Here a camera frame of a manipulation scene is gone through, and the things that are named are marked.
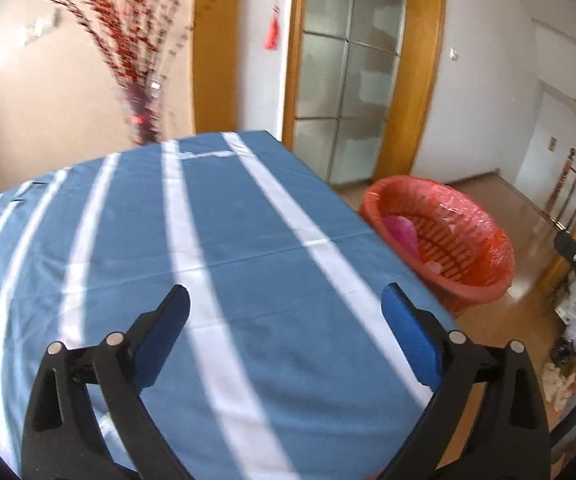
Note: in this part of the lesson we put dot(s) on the wooden door frame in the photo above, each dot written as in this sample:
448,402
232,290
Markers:
425,70

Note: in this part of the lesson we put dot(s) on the red plastic basket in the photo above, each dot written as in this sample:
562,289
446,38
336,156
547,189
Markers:
488,260

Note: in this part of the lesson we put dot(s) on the wooden wall pillar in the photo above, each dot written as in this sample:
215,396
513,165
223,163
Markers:
218,50

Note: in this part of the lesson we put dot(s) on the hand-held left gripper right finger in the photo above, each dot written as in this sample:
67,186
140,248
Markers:
410,340

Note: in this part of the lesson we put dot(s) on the wooden stair railing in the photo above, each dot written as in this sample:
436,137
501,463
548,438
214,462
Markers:
565,185

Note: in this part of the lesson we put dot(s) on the small white wall switch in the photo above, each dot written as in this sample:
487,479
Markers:
454,53

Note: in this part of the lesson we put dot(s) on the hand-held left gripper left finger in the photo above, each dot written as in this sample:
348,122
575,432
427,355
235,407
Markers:
168,330

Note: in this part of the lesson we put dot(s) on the red berry branches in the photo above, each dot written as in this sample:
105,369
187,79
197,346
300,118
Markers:
123,30

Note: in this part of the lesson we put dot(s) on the pink plastic bag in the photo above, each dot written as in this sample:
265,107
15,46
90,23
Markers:
403,235

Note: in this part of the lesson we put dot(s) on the blue striped tablecloth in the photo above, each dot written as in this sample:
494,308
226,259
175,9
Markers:
248,240

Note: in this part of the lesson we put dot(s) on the white light switch panel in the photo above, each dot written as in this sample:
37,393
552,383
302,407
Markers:
42,27

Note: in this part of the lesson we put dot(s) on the glass floor vase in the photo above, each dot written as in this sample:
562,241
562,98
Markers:
145,110

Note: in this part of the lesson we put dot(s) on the frosted glass door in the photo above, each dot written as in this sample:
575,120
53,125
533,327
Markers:
348,85

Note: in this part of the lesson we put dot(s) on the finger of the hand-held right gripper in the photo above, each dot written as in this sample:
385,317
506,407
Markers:
570,252

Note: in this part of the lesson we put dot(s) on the cluttered shelf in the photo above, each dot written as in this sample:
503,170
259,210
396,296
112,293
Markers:
565,310

